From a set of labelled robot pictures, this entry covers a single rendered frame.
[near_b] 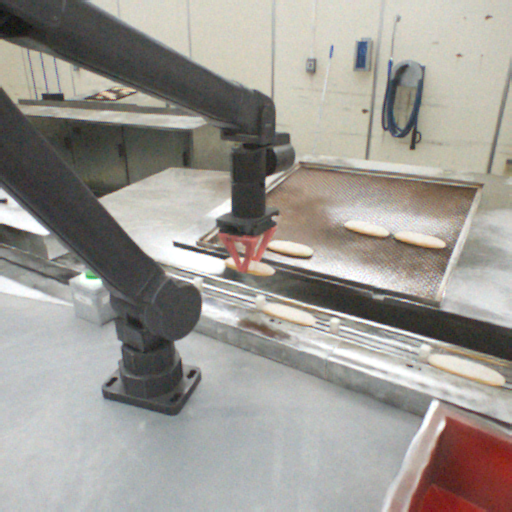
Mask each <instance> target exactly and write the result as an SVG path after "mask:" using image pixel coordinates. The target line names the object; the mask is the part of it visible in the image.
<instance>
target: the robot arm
mask: <svg viewBox="0 0 512 512"><path fill-rule="evenodd" d="M0 40H3V41H5V42H8V43H10V44H13V45H16V46H19V47H21V48H25V49H29V50H33V51H36V52H40V53H44V54H47V55H50V56H52V57H55V58H57V59H60V60H62V61H66V62H68V63H70V65H72V64H73V66H75V67H78V68H80V69H83V70H86V71H88V72H91V73H93V74H96V75H98V76H101V77H104V78H106V79H109V80H111V81H114V82H116V83H119V84H121V85H124V86H127V88H129V89H132V90H134V91H137V92H139V93H142V94H144V95H147V96H150V97H152V98H155V99H157V100H159V101H163V102H165V103H168V104H170V105H173V106H175V107H177V109H181V110H183V111H186V112H188V113H191V114H193V115H196V116H199V117H201V118H203V119H204V121H206V122H208V123H211V124H212V127H214V128H216V129H219V130H220V139H221V140H227V141H236V142H245V143H240V145H239V146H238V147H233V148H231V149H229V170H231V211H228V212H226V214H224V215H221V216H219V217H217V218H216V226H217V227H219V237H220V239H221V240H222V242H223V243H224V245H225V246H226V249H227V251H228V252H229V254H231V255H232V257H233V260H234V262H235V264H236V267H237V269H238V271H239V272H242V273H246V271H248V268H249V266H250V262H251V260H253V261H258V262H259V261H260V259H261V257H262V255H263V253H264V251H266V249H267V246H268V244H269V242H270V240H271V239H272V237H273V235H274V233H275V231H276V229H277V221H274V220H272V218H273V217H275V216H276V217H279V208H275V207H270V206H266V177H268V176H271V175H274V174H277V173H280V172H284V171H287V170H289V169H290V168H291V167H292V166H293V164H294V161H295V151H294V148H293V146H292V145H291V142H290V141H291V137H290V134H289V133H286V132H284V133H281V132H275V129H276V108H275V104H274V101H273V100H272V98H270V97H269V96H267V95H266V94H263V93H261V92H260V91H258V89H255V88H250V87H248V86H245V85H243V84H242V83H239V82H237V81H235V80H231V79H227V78H225V77H223V76H221V75H219V74H217V73H215V72H213V70H211V69H209V68H207V67H205V66H203V65H202V64H200V63H198V62H196V61H195V60H192V59H190V58H188V57H187V56H185V55H183V54H181V53H180V52H178V50H175V49H173V48H172V47H170V46H168V45H166V44H165V43H163V42H161V41H159V40H158V39H155V38H153V37H151V36H150V35H148V34H146V33H144V32H143V31H141V30H139V28H136V27H134V26H133V25H131V24H129V23H127V22H126V21H124V20H122V19H120V18H119V17H116V16H114V15H112V14H111V13H109V12H107V11H105V10H104V9H102V8H100V7H97V5H96V4H94V3H92V2H91V1H89V0H0ZM0 188H1V189H2V190H4V191H5V193H6V194H7V195H8V196H9V197H10V198H11V199H13V200H14V201H15V202H17V203H18V204H19V205H20V206H21V207H22V208H23V209H24V210H25V212H26V213H27V214H29V215H30V216H31V217H33V218H34V219H35V220H36V221H37V222H38V223H39V224H40V225H42V226H43V227H44V228H45V230H46V231H47V232H48V233H49V234H50V235H51V236H53V237H54V238H56V239H57V240H58V241H59V242H60V243H61V244H62V245H63V246H64V248H65V249H66V250H68V251H69V252H70V253H71V254H73V255H74V256H75V257H76V258H77V259H78V260H79V261H81V262H82V263H83V264H84V266H85V267H86V268H87V269H88V270H89V271H91V272H92V273H94V274H95V275H96V276H97V277H98V278H99V279H100V281H101V283H102V285H103V286H104V287H105V289H107V290H108V291H110V305H111V307H112V309H113V311H114V312H115V313H116V314H118V315H119V318H118V319H116V320H114V321H115V328H116V335H117V340H119V341H121V342H122V345H121V346H120V348H121V356H122V358H121V359H120V360H118V365H119V367H118V368H117V369H116V371H115V372H114V373H113V374H112V375H111V376H110V377H109V378H108V379H107V380H105V381H104V382H103V383H102V384H101V392H102V397H103V398H106V399H109V400H113V401H117V402H121V403H126V404H129V405H133V407H137V408H141V409H146V410H150V411H153V412H157V413H162V414H166V415H170V416H174V415H178V414H179V413H180V412H181V411H182V409H183V408H184V406H185V405H186V402H187V401H188V399H189V397H190V396H191V394H192V393H193V391H194V390H196V388H197V387H198V384H199V383H200V381H201V380H202V375H201V369H200V367H199V366H193V365H189V364H184V363H182V357H180V353H178V350H177V349H176V348H175V345H174V341H178V340H182V339H184V338H185V337H187V336H188V335H189V334H190V332H191V331H192V330H193V328H194V327H195V325H197V324H198V322H199V320H200V317H201V313H202V308H203V298H202V294H201V292H200V290H199V289H198V288H197V287H195V286H192V285H191V284H190V283H188V281H185V280H183V279H180V278H174V277H170V276H167V275H166V272H165V271H164V269H163V268H161V267H160V266H159V264H158V263H157V262H156V261H155V260H154V259H153V258H152V257H151V256H149V255H148V254H147V253H145V252H143V251H142V250H141V249H140V246H139V245H138V244H137V243H136V242H135V241H134V240H133V239H132V238H131V237H130V235H129V234H128V233H126V232H125V231H124V229H123V228H122V226H121V225H120V224H119V223H118V222H117V221H116V220H115V218H114V217H113V216H112V215H111V214H110V212H109V211H107V209H106V208H105V207H104V206H103V205H102V204H101V203H100V201H99V200H98V199H97V198H96V197H95V196H94V194H93V192H92V191H91V190H89V189H88V188H87V187H86V185H85V184H84V183H83V182H82V181H81V180H80V179H79V176H78V175H77V174H76V173H75V172H74V171H73V170H72V168H71V167H69V166H68V165H67V164H66V163H65V162H64V160H63V159H62V157H61V156H60V155H59V154H58V153H57V151H56V150H55V149H54V148H53V147H52V146H51V144H50V143H48V142H47V141H46V140H45V138H44V137H43V135H42V134H41V133H40V132H39V131H38V130H37V129H36V127H35V126H34V125H33V124H32V123H31V122H30V121H29V118H27V117H26V116H25V115H24V114H23V113H22V111H21V110H20V109H19V108H18V107H17V106H16V104H15V103H14V102H13V101H12V98H11V97H10V96H9V95H8V94H7V92H6V91H4V90H3V88H2V87H1V86H0ZM261 234H263V235H264V236H263V239H262V241H261V244H260V246H259V249H258V252H257V254H256V255H255V253H254V251H255V248H256V245H257V242H258V239H259V237H258V236H259V235H261ZM234 241H237V242H241V243H242V245H245V253H244V259H243V262H242V263H241V261H240V258H239V256H238V253H237V250H236V248H235V244H234Z"/></svg>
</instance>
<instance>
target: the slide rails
mask: <svg viewBox="0 0 512 512"><path fill-rule="evenodd" d="M163 269H164V268H163ZM164 271H165V272H166V275H167V276H170V277H174V278H180V279H183V280H185V281H188V283H190V284H191V285H193V279H194V277H191V276H188V275H185V274H181V273H177V272H174V271H170V270H167V269H164ZM193 286H194V285H193ZM203 288H204V289H207V290H210V291H215V292H218V293H221V294H224V295H227V296H231V297H235V298H238V300H241V301H244V302H248V303H252V304H255V305H256V297H257V296H255V295H251V294H248V293H244V292H240V291H237V290H234V289H231V288H226V287H223V286H220V285H216V284H212V283H209V281H205V280H203ZM200 292H201V293H204V294H207V295H210V296H214V297H217V298H220V300H223V301H226V302H229V303H234V304H237V305H240V306H243V307H246V308H250V309H253V310H256V311H259V312H263V311H262V310H258V309H255V308H252V307H249V306H245V305H242V304H239V303H236V302H232V301H228V300H225V298H222V297H219V296H216V295H212V294H208V293H205V292H202V291H200ZM268 304H278V305H283V304H279V303H276V302H272V301H269V300H266V305H268ZM283 306H286V305H283ZM298 310H301V309H298ZM301 311H303V312H306V313H309V314H310V315H312V317H313V318H314V319H315V320H317V322H315V324H319V325H323V326H326V327H329V324H330V320H331V319H328V318H325V317H322V315H318V314H314V313H311V312H307V311H304V310H301ZM263 313H264V312H263ZM306 327H309V328H312V329H315V330H319V331H323V332H326V334H329V335H332V336H336V337H339V338H342V339H345V340H349V341H353V342H356V343H359V344H362V345H365V346H368V347H372V348H375V349H379V350H382V351H385V353H389V354H392V355H395V356H398V357H401V358H404V359H409V360H412V361H415V362H418V363H421V364H425V365H428V366H431V367H434V366H432V365H431V364H428V363H425V362H421V361H418V360H415V359H412V358H409V357H404V356H401V355H398V354H395V353H392V351H389V350H385V349H381V348H378V347H375V346H372V345H369V344H365V343H362V342H359V341H355V340H352V339H348V338H345V337H342V336H339V335H336V334H331V332H328V331H325V330H322V329H319V328H315V327H312V326H306ZM339 330H340V331H343V332H346V334H349V335H353V336H356V337H360V338H363V339H366V340H370V341H373V342H377V343H380V344H383V345H387V346H390V347H394V348H397V349H400V350H403V351H407V353H411V354H414V355H417V356H419V350H420V347H421V346H419V345H416V344H413V343H409V342H406V341H402V340H398V339H395V338H392V337H388V336H384V335H381V333H377V332H374V331H371V330H367V329H363V328H360V327H357V326H353V325H349V324H346V323H342V322H340V328H339ZM432 355H444V356H451V355H448V353H444V352H440V351H437V350H433V349H431V350H430V356H432ZM430 356H429V357H430ZM451 357H454V356H451ZM480 365H483V364H480ZM483 366H485V367H487V368H489V369H492V370H494V371H496V372H497V373H499V374H500V376H501V377H502V378H503V379H505V383H508V384H511V385H512V373H510V372H507V371H502V370H499V369H496V368H493V367H489V366H486V365H483ZM434 368H435V367H434Z"/></svg>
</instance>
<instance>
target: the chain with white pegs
mask: <svg viewBox="0 0 512 512"><path fill-rule="evenodd" d="M193 285H194V286H195V287H197V288H198V289H199V290H200V291H202V292H205V291H203V278H201V277H195V278H194V279H193ZM205 293H208V292H205ZM208 294H211V293H208ZM264 305H266V297H264V296H261V295H259V296H257V297H256V308H255V307H252V306H249V307H252V308H255V309H258V310H262V307H263V306H264ZM262 311H263V310H262ZM339 328H340V320H339V319H336V318H332V319H331V320H330V324H329V331H328V330H327V331H328V332H331V334H336V335H339ZM339 336H340V335H339ZM430 350H431V346H428V345H424V344H422V345H421V347H420V350H419V356H418V359H415V358H412V357H409V356H404V357H409V358H412V359H415V360H418V361H421V362H425V363H428V359H429V356H430ZM428 364H430V363H428Z"/></svg>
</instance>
